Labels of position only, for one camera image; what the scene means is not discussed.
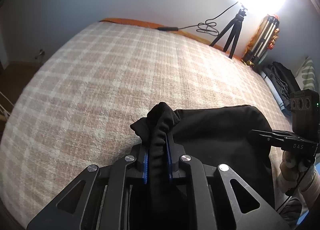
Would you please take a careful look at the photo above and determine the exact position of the black sport shorts yellow print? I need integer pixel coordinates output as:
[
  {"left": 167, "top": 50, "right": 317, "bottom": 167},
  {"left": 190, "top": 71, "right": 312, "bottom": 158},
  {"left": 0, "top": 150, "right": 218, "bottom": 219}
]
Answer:
[{"left": 130, "top": 101, "right": 276, "bottom": 230}]

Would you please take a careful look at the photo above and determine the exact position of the right gloved hand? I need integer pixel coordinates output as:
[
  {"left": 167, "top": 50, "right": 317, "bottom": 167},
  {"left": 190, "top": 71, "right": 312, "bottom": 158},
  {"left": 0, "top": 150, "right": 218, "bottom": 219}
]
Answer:
[{"left": 278, "top": 151, "right": 319, "bottom": 194}]

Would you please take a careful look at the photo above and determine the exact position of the green white patterned pillow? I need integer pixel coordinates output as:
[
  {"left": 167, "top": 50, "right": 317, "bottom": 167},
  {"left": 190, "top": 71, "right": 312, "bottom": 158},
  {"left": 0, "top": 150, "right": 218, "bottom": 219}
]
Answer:
[{"left": 295, "top": 56, "right": 319, "bottom": 93}]

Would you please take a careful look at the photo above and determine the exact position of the blue folded garment bottom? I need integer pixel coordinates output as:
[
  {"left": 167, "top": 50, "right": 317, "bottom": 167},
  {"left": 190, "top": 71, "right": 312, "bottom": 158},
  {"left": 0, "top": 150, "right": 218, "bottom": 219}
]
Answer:
[{"left": 260, "top": 71, "right": 291, "bottom": 116}]

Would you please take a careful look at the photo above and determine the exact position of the dark folded clothes stack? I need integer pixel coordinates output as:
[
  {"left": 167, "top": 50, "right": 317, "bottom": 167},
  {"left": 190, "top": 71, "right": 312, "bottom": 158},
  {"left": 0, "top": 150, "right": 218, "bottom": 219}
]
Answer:
[{"left": 263, "top": 64, "right": 291, "bottom": 111}]

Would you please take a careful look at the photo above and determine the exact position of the black folded garment top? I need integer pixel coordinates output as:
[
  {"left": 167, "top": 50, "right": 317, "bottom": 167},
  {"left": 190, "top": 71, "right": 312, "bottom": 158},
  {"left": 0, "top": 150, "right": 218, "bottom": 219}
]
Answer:
[{"left": 271, "top": 61, "right": 300, "bottom": 94}]

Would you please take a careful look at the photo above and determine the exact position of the folded silver tripod stand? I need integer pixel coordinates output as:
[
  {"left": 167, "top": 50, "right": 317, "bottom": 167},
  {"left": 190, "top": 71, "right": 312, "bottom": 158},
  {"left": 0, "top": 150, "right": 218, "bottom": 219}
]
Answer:
[{"left": 242, "top": 14, "right": 281, "bottom": 64}]

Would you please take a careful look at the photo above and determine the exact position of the plaid beige bed blanket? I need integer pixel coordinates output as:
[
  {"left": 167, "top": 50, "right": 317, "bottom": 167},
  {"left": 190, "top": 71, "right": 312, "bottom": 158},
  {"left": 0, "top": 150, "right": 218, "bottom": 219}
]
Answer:
[{"left": 1, "top": 22, "right": 291, "bottom": 227}]

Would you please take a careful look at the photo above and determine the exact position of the small black tripod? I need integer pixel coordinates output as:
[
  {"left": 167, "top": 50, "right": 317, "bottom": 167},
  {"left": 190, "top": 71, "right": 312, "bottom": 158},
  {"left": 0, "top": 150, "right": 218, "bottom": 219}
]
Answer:
[{"left": 209, "top": 6, "right": 247, "bottom": 59}]

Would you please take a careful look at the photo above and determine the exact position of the orange bed sheet edge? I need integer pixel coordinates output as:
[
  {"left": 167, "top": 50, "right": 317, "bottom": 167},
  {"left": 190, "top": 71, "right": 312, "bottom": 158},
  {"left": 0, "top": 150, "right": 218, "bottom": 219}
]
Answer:
[{"left": 99, "top": 17, "right": 245, "bottom": 61}]

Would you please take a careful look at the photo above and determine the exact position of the black power cable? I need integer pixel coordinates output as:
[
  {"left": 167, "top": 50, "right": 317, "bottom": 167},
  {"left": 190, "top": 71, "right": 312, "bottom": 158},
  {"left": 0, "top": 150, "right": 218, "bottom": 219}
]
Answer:
[{"left": 157, "top": 1, "right": 239, "bottom": 38}]

